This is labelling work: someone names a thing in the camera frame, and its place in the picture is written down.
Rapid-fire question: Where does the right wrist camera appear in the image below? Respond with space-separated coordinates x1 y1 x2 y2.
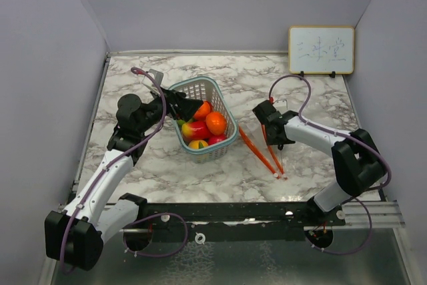
272 99 289 114

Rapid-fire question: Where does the orange tangerine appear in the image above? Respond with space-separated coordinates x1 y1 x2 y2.
205 111 228 135
193 101 211 121

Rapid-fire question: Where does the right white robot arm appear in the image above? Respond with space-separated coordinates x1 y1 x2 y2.
253 100 388 226

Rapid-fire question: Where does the red apple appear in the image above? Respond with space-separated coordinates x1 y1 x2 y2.
207 134 228 146

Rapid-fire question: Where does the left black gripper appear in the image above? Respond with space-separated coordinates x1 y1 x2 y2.
137 86 203 134

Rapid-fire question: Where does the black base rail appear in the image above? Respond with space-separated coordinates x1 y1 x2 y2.
120 193 345 243

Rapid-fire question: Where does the teal white plastic basket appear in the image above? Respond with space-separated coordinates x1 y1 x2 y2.
170 76 238 164

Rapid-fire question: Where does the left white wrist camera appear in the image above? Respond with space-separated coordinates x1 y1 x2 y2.
142 69 163 95

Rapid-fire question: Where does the clear bag orange zipper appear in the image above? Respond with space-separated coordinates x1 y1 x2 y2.
239 121 288 180

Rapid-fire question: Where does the green apple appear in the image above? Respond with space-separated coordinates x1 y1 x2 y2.
177 118 194 127

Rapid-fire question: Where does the small whiteboard wooden frame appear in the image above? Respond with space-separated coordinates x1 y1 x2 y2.
288 25 355 77

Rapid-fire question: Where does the yellow orange fruit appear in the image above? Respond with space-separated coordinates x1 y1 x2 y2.
188 139 209 150

